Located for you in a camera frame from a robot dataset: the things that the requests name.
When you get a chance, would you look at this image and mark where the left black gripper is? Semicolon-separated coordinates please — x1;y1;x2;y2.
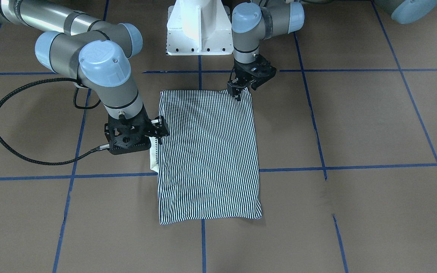
227;55;277;101

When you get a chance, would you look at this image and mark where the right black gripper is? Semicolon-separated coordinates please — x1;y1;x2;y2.
104;111;170;155

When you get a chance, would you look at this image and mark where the blue white striped polo shirt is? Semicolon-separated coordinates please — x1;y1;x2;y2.
150;89;262;225

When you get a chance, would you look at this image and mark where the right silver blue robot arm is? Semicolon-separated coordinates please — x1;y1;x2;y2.
0;0;169;155

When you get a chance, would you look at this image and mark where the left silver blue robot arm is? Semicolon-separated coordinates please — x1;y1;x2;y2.
227;0;330;101

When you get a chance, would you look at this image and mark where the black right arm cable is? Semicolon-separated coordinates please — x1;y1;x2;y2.
0;77;111;166

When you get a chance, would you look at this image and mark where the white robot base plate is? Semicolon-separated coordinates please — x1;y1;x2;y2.
165;0;234;56

